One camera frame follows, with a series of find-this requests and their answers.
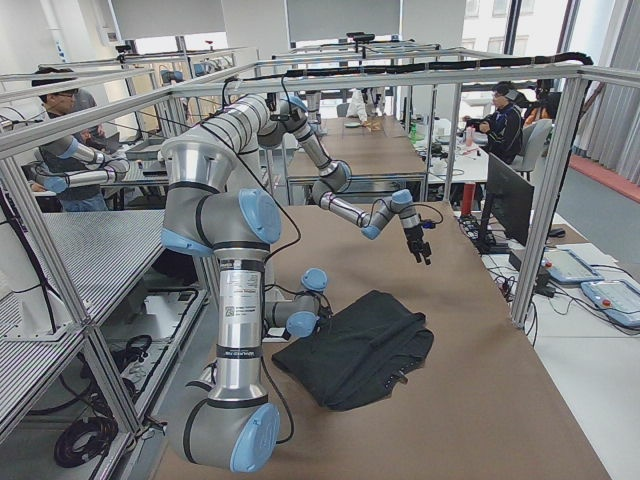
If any seated person in dark jacket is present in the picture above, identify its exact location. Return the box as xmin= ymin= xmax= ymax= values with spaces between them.
xmin=463 ymin=82 xmax=523 ymax=165

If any standing man with glasses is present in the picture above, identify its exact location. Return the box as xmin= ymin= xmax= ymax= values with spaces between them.
xmin=31 ymin=67 xmax=128 ymax=212

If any black printed t-shirt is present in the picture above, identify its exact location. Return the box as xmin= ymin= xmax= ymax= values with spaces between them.
xmin=272 ymin=290 xmax=434 ymax=411

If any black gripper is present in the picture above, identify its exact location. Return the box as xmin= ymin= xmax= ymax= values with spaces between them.
xmin=403 ymin=224 xmax=432 ymax=266

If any aluminium frame post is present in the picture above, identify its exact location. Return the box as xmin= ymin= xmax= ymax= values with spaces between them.
xmin=511 ymin=73 xmax=589 ymax=329

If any black computer monitor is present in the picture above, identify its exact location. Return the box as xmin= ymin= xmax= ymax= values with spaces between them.
xmin=475 ymin=153 xmax=534 ymax=254

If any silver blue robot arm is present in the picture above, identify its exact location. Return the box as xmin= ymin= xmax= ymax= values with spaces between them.
xmin=199 ymin=95 xmax=431 ymax=265
xmin=161 ymin=134 xmax=281 ymax=473

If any blue teach pendant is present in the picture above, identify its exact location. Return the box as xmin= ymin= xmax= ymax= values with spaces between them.
xmin=580 ymin=280 xmax=639 ymax=328
xmin=541 ymin=248 xmax=604 ymax=285

